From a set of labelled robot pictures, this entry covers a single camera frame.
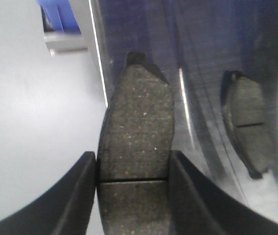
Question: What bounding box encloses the stainless steel roller rack frame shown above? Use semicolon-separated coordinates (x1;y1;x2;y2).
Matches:
42;7;88;57

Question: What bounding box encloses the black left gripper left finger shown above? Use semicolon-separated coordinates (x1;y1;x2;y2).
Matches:
0;152;96;235

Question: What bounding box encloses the left blue plastic crate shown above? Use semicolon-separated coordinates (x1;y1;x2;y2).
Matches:
36;0;80;32

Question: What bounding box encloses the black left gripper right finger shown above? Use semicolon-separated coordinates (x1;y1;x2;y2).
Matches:
168;150;278;235

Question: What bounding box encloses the brake pad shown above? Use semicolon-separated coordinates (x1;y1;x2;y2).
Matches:
220;70;274;180
98;52;175;235

